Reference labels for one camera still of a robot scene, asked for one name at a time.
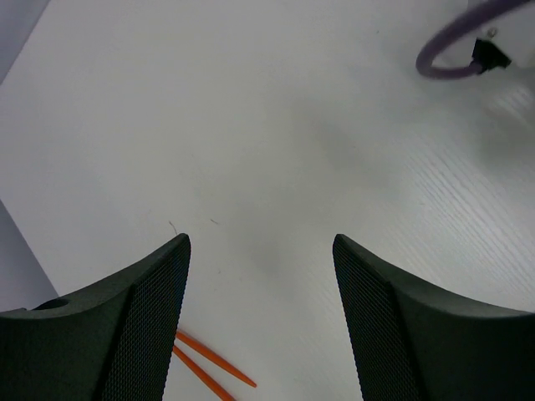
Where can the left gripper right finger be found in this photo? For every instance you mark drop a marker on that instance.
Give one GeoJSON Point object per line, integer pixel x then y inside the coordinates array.
{"type": "Point", "coordinates": [413, 340]}

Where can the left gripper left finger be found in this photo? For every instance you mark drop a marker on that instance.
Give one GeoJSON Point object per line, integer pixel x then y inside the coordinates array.
{"type": "Point", "coordinates": [111, 340]}

